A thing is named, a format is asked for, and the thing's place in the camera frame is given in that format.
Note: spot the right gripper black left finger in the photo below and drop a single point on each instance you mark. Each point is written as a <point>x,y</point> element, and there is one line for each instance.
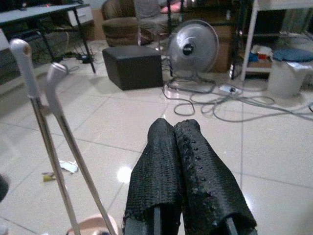
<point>156,171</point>

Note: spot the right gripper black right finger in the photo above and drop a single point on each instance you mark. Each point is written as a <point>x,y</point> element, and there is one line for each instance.
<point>207,183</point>

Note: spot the grey floor fan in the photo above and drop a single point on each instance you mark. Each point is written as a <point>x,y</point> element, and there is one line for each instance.
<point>193,49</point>

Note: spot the crumpled white paper scrap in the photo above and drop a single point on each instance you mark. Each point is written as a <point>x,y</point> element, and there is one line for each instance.
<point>69,167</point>

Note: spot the white power strip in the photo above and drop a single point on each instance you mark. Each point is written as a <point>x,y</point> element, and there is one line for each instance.
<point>228,89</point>

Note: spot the black leather ottoman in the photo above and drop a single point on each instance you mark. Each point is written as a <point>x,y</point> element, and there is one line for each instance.
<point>132,68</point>

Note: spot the yellow green wrapper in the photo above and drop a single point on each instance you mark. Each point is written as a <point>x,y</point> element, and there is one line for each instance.
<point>49,178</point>

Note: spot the white bin with blue lid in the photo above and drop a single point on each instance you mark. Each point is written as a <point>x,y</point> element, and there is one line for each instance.
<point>283,78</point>

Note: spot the brown cardboard box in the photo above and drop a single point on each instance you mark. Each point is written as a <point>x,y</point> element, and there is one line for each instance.
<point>223,54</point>

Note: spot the black power strip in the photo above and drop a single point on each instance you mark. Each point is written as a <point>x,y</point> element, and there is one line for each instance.
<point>84,58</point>

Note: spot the cardboard box of supplies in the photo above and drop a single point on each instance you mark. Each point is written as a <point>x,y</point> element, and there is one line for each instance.
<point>260,58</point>

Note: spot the brown armchair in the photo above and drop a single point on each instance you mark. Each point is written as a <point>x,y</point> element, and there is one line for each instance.
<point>119,27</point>

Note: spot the white shelf unit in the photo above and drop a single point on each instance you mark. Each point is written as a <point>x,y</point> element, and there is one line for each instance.
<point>250,36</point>

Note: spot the black round bin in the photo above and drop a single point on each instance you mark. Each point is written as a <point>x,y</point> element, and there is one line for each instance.
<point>3,188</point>

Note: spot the white table with black legs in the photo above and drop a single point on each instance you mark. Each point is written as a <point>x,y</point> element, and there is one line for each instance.
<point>36,11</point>

